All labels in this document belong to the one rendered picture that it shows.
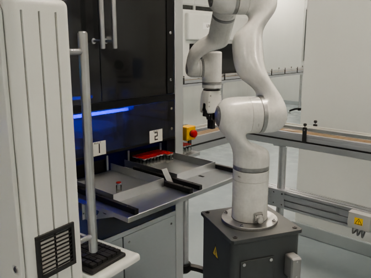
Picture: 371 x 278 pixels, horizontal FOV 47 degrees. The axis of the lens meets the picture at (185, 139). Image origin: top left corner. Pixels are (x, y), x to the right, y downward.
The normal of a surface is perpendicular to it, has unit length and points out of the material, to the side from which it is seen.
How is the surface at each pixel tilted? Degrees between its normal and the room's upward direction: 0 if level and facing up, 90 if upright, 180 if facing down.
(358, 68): 90
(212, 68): 90
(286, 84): 90
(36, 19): 90
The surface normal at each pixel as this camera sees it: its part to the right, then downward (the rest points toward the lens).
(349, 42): -0.67, 0.16
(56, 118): 0.82, 0.12
